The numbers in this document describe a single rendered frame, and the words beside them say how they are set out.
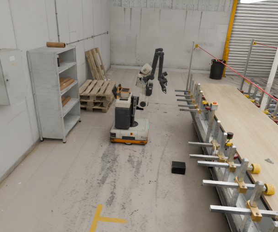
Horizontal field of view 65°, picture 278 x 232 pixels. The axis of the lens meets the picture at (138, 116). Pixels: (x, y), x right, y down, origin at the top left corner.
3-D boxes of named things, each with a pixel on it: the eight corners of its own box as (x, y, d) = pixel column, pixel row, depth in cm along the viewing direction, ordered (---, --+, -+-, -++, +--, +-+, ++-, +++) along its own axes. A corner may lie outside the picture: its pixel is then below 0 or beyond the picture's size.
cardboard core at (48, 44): (46, 42, 367) (63, 43, 366) (48, 41, 375) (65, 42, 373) (46, 47, 371) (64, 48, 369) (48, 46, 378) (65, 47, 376)
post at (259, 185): (241, 235, 157) (259, 183, 137) (239, 231, 160) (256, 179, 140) (246, 236, 157) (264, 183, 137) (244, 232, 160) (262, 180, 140)
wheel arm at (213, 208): (210, 212, 145) (211, 208, 143) (209, 208, 148) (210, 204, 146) (288, 219, 142) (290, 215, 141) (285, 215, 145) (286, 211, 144)
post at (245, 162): (230, 208, 180) (244, 159, 160) (229, 205, 183) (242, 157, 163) (234, 208, 179) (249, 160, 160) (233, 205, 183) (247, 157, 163)
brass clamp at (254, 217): (251, 221, 141) (253, 215, 139) (243, 205, 153) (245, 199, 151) (261, 222, 140) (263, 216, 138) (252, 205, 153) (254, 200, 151)
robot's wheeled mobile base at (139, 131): (109, 142, 388) (109, 130, 377) (115, 126, 446) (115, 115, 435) (147, 145, 384) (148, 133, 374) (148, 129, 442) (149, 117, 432)
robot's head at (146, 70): (139, 71, 353) (146, 64, 348) (140, 68, 372) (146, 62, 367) (145, 77, 357) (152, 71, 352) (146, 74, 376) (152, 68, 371)
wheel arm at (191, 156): (189, 159, 217) (190, 155, 216) (189, 157, 221) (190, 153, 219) (234, 162, 215) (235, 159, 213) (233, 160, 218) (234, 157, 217)
